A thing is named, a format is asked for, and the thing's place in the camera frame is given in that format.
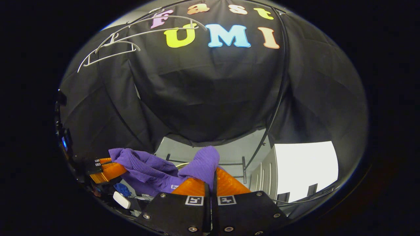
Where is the blue cloth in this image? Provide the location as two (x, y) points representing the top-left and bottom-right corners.
(114, 183), (132, 198)

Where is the black backdrop cloth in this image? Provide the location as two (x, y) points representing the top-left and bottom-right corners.
(57, 0), (369, 200)

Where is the white clothes hanger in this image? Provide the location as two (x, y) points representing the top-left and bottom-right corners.
(77, 32), (141, 73)
(94, 15), (208, 55)

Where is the black clothes rack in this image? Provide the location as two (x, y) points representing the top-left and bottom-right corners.
(95, 0), (290, 184)

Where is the small white block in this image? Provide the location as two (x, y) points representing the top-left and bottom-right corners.
(113, 191), (132, 209)

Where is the white cabinet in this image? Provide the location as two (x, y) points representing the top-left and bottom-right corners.
(249, 141), (339, 205)

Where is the purple knit cardigan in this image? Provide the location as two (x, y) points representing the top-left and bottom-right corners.
(108, 146), (221, 197)

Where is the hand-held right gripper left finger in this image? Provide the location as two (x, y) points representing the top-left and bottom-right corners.
(136, 177), (212, 236)

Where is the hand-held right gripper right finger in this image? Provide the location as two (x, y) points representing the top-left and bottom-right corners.
(211, 167), (291, 236)

